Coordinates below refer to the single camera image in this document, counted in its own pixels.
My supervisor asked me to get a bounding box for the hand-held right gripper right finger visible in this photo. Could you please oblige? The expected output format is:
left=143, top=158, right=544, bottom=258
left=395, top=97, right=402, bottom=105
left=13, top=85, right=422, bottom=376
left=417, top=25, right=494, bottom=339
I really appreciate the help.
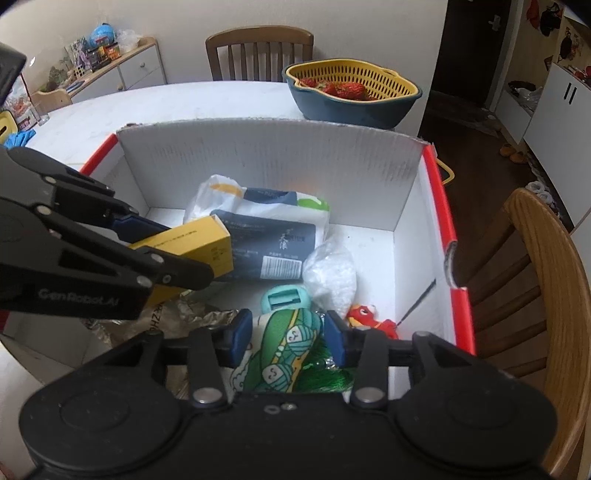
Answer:
left=324, top=311, right=476, bottom=409

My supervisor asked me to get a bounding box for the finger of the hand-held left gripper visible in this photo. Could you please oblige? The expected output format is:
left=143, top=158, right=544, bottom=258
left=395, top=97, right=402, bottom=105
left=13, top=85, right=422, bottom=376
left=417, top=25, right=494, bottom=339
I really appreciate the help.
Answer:
left=0, top=198, right=214, bottom=291
left=0, top=148, right=171, bottom=245

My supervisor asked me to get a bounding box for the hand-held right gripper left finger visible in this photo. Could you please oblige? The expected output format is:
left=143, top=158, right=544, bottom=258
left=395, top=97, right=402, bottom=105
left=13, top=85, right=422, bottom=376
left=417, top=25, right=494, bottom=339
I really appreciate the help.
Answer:
left=106, top=308, right=254, bottom=409

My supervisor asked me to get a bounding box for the red figure keychain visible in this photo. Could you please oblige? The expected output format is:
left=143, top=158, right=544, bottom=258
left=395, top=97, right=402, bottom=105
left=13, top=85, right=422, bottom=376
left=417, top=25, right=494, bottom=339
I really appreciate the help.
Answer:
left=346, top=304, right=399, bottom=340

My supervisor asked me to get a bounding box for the green printed pouch with tassel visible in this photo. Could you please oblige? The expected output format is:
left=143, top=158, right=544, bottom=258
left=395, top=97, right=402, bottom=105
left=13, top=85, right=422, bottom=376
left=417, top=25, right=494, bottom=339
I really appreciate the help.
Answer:
left=233, top=307, right=354, bottom=394

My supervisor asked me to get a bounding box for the teal pencil sharpener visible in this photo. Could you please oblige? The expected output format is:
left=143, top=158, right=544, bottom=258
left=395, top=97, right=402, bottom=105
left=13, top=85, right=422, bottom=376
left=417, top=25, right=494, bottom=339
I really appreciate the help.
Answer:
left=261, top=285, right=303, bottom=319

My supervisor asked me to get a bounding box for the bag of white granules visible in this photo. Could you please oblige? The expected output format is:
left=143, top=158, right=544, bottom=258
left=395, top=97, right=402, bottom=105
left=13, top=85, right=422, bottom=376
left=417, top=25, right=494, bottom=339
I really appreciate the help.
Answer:
left=302, top=235, right=357, bottom=319

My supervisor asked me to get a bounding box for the blue and white bag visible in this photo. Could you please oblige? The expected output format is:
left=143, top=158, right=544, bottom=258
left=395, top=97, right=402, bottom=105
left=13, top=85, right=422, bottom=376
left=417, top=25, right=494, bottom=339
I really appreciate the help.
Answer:
left=184, top=174, right=331, bottom=281

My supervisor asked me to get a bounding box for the red cardboard box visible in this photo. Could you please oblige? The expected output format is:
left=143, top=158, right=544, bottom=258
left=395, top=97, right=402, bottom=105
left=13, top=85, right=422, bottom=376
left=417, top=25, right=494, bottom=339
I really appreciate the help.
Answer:
left=0, top=117, right=476, bottom=402

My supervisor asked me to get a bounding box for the blue glove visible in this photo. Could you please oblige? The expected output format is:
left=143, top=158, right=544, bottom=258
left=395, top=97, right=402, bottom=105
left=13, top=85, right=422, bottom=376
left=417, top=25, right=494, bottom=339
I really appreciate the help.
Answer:
left=6, top=129, right=37, bottom=148

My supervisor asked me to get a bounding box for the small wooden chair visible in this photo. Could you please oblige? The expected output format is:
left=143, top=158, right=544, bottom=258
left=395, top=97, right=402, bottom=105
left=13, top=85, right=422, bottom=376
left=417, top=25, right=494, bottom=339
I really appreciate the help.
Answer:
left=32, top=89, right=74, bottom=109

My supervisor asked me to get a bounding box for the white cabinet with wooden top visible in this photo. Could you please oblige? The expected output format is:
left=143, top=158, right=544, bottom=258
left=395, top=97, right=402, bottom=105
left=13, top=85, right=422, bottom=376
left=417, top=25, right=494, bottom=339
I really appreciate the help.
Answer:
left=32, top=37, right=167, bottom=109

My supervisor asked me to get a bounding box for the red and white snack bag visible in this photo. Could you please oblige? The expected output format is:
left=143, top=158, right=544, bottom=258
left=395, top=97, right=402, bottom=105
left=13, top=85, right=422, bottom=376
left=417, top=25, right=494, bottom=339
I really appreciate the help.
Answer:
left=9, top=76, right=40, bottom=132

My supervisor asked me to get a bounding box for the pile of toys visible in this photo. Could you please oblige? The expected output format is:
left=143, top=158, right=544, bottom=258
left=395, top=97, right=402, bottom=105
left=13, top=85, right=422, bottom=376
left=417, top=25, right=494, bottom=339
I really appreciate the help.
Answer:
left=48, top=24, right=139, bottom=90

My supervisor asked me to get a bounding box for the dark wooden chair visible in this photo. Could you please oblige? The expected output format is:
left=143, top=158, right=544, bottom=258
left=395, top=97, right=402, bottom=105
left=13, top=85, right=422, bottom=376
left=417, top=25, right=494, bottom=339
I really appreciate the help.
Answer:
left=205, top=26, right=315, bottom=82

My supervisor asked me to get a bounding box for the light wooden chair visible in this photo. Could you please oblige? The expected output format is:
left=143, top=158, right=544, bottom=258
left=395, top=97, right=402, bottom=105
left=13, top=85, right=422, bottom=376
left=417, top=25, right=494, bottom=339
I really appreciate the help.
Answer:
left=455, top=187, right=591, bottom=478

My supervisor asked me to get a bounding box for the yellow and blue strainer basket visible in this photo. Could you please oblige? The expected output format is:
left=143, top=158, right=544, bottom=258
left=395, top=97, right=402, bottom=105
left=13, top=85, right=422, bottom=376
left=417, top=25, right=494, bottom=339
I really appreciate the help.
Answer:
left=283, top=59, right=423, bottom=130

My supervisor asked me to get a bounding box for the pile of strawberries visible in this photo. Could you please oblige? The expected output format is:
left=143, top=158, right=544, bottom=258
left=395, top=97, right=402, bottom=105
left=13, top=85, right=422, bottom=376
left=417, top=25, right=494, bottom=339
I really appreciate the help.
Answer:
left=299, top=78, right=377, bottom=101

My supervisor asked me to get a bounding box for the dark doormat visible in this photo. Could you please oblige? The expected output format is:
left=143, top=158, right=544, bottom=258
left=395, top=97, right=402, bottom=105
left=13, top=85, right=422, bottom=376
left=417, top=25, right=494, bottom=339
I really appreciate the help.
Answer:
left=434, top=108, right=499, bottom=137

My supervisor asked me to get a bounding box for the white cupboard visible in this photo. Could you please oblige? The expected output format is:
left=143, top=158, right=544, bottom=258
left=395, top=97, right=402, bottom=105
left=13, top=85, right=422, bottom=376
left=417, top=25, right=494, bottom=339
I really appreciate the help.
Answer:
left=524, top=62, right=591, bottom=227

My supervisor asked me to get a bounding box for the dark door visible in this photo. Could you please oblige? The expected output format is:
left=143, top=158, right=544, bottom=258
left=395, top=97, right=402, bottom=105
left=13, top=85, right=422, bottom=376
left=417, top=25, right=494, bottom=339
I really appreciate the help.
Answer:
left=434, top=0, right=513, bottom=116

